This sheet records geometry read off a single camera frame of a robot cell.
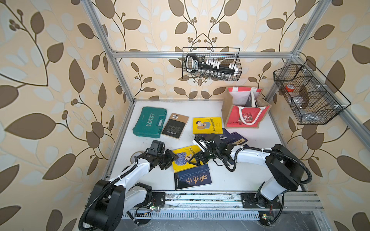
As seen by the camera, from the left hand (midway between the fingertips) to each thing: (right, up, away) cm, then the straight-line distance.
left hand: (175, 157), depth 85 cm
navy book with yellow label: (+38, +10, +9) cm, 40 cm away
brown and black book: (-2, +16, +17) cm, 24 cm away
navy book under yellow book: (+32, +11, +9) cm, 35 cm away
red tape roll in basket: (+65, +41, -4) cm, 77 cm away
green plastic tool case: (-20, +20, +17) cm, 33 cm away
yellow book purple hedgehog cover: (+3, 0, +2) cm, 4 cm away
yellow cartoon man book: (+21, +18, +17) cm, 32 cm away
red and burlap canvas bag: (+42, +30, +2) cm, 51 cm away
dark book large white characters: (+10, -10, -4) cm, 15 cm away
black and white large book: (+49, +33, +6) cm, 59 cm away
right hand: (+10, -1, -1) cm, 10 cm away
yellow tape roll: (-27, +1, +3) cm, 27 cm away
